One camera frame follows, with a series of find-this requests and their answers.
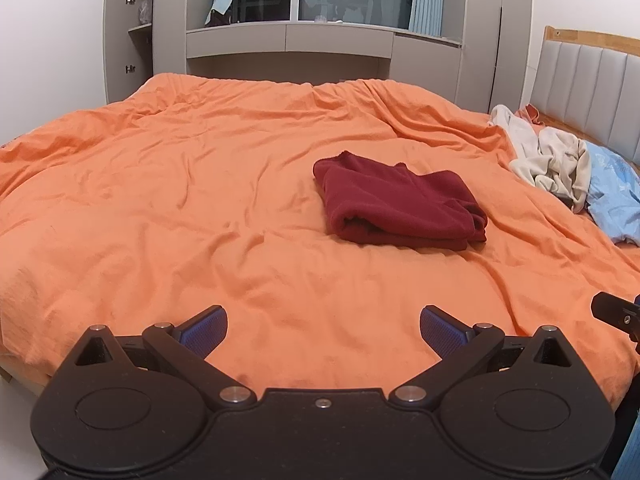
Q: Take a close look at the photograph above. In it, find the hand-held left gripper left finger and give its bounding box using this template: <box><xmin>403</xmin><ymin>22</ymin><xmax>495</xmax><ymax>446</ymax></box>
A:
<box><xmin>74</xmin><ymin>305</ymin><xmax>257</xmax><ymax>411</ymax></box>

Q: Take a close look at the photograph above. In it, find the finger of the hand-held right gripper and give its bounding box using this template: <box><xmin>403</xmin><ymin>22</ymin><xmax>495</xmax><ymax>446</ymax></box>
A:
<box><xmin>590</xmin><ymin>292</ymin><xmax>640</xmax><ymax>342</ymax></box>

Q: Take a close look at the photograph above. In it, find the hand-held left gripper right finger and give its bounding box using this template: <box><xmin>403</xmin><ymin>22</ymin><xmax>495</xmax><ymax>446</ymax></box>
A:
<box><xmin>389</xmin><ymin>305</ymin><xmax>569</xmax><ymax>411</ymax></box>

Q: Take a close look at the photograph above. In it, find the dark red shirt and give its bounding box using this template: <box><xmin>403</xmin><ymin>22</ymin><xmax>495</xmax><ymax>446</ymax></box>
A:
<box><xmin>313</xmin><ymin>151</ymin><xmax>488</xmax><ymax>251</ymax></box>

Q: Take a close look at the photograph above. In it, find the light blue garment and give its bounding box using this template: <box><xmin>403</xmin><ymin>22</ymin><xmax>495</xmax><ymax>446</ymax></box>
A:
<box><xmin>582</xmin><ymin>141</ymin><xmax>640</xmax><ymax>247</ymax></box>

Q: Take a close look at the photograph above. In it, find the orange blanket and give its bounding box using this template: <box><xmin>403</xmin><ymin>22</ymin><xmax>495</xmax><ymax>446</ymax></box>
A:
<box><xmin>0</xmin><ymin>72</ymin><xmax>640</xmax><ymax>407</ymax></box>

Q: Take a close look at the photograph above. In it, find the beige garment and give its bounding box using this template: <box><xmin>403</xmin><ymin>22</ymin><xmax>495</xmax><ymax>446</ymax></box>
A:
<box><xmin>487</xmin><ymin>104</ymin><xmax>594</xmax><ymax>214</ymax></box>

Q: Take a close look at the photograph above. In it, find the small orange cloth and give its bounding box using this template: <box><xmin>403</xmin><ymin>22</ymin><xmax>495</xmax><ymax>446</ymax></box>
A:
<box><xmin>515</xmin><ymin>104</ymin><xmax>547</xmax><ymax>127</ymax></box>

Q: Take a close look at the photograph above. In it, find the grey padded wooden headboard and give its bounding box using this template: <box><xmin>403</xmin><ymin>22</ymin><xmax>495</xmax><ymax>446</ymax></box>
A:
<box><xmin>527</xmin><ymin>25</ymin><xmax>640</xmax><ymax>166</ymax></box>

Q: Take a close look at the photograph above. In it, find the grey built-in cabinet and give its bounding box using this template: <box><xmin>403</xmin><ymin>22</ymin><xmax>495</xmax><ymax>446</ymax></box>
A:
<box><xmin>103</xmin><ymin>0</ymin><xmax>534</xmax><ymax>111</ymax></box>

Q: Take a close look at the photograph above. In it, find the wooden bed frame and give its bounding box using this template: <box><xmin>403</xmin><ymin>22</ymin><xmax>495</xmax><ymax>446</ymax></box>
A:
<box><xmin>0</xmin><ymin>365</ymin><xmax>47</xmax><ymax>397</ymax></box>

